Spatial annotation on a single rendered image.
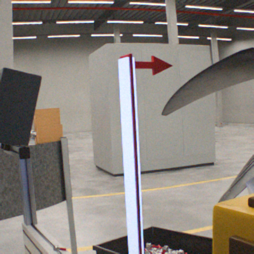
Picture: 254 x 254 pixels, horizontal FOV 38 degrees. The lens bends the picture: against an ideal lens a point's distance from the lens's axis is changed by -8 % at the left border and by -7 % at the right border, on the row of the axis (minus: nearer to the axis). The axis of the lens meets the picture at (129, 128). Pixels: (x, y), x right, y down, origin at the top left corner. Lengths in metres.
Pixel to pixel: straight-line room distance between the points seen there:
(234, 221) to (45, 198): 2.22
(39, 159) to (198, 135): 5.07
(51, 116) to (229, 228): 8.27
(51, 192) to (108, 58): 4.40
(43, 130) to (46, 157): 6.05
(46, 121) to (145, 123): 2.56
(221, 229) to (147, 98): 6.52
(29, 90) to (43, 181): 1.44
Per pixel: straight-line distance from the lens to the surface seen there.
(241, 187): 0.74
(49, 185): 2.44
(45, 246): 0.81
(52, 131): 8.47
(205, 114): 7.22
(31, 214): 0.97
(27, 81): 0.99
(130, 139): 0.44
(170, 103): 0.56
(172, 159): 6.96
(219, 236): 0.24
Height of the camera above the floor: 1.13
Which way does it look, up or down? 3 degrees down
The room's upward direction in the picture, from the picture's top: 3 degrees counter-clockwise
